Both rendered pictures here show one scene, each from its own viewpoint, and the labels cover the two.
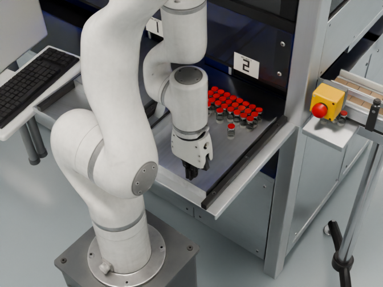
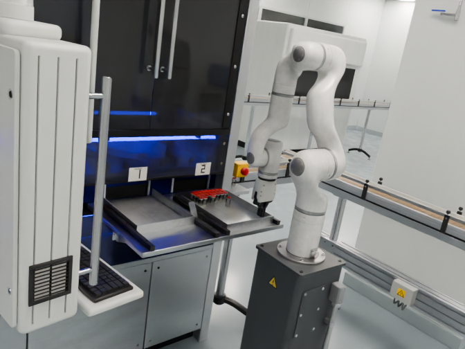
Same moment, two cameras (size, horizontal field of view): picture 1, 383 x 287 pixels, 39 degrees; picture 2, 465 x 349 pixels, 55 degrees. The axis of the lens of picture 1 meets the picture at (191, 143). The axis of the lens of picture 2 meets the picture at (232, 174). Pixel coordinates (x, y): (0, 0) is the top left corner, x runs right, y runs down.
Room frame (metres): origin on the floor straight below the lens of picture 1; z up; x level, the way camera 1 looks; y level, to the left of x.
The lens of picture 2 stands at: (0.77, 1.81, 1.62)
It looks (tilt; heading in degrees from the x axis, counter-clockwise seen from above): 17 degrees down; 279
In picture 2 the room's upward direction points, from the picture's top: 9 degrees clockwise
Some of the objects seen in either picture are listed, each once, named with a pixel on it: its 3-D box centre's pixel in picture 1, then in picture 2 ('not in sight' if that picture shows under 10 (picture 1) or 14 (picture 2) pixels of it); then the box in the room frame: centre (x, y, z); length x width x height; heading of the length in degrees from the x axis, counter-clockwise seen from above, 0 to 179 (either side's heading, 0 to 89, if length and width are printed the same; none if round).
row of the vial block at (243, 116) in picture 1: (227, 113); (212, 198); (1.15, -0.11, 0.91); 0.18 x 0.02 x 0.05; 50
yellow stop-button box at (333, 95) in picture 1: (328, 100); (238, 168); (1.08, -0.38, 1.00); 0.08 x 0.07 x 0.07; 141
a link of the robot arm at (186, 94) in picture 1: (187, 97); (270, 155); (0.91, 0.00, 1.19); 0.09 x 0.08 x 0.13; 50
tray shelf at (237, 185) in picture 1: (168, 110); (187, 215); (1.20, 0.07, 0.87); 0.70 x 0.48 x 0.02; 51
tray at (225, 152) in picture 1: (204, 136); (225, 208); (1.06, -0.04, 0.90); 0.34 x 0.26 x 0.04; 140
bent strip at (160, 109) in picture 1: (150, 116); (200, 214); (1.14, 0.12, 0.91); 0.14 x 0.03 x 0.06; 142
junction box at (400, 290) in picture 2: not in sight; (403, 291); (0.13, -0.43, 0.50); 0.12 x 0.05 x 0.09; 141
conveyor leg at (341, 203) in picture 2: not in sight; (330, 252); (0.50, -0.81, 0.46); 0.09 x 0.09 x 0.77; 51
